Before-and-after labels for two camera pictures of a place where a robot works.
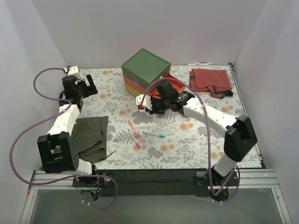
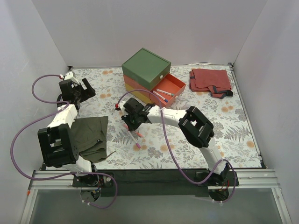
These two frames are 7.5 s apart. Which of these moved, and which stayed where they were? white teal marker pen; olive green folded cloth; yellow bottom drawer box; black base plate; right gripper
Moved: right gripper; white teal marker pen
Stayed: black base plate; olive green folded cloth; yellow bottom drawer box
